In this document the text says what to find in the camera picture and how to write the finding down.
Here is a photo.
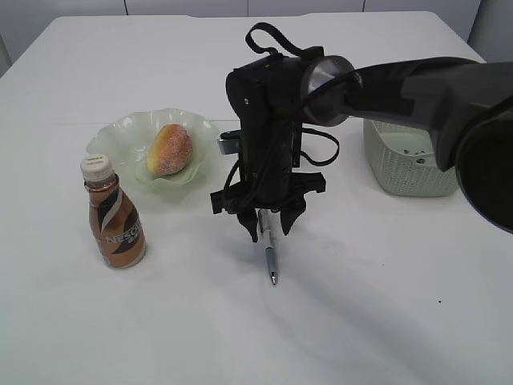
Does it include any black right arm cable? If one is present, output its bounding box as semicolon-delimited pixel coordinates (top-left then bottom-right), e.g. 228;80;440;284
222;22;341;209

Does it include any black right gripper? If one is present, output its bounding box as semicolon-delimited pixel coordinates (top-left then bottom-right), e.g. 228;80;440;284
210;170;325;242

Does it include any black mesh pen holder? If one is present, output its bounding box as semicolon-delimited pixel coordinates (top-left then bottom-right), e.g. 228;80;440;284
292;122;302;168

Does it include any frosted green ruffled glass plate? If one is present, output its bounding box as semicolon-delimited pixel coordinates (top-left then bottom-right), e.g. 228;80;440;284
86;107;220;191

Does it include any green plastic woven basket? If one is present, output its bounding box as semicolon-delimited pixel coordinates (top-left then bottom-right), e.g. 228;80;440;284
363;120;458;197

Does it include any sugared bread loaf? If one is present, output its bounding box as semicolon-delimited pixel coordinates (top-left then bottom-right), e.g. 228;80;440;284
146;124;193;176

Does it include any brown Nescafe coffee bottle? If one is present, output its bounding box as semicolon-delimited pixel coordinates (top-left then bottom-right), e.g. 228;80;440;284
80;154;146;269

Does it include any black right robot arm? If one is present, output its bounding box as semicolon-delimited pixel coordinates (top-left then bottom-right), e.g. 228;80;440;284
211;52;512;235

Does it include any white grey pen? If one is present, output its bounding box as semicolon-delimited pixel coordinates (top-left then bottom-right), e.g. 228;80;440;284
258;209;278;286

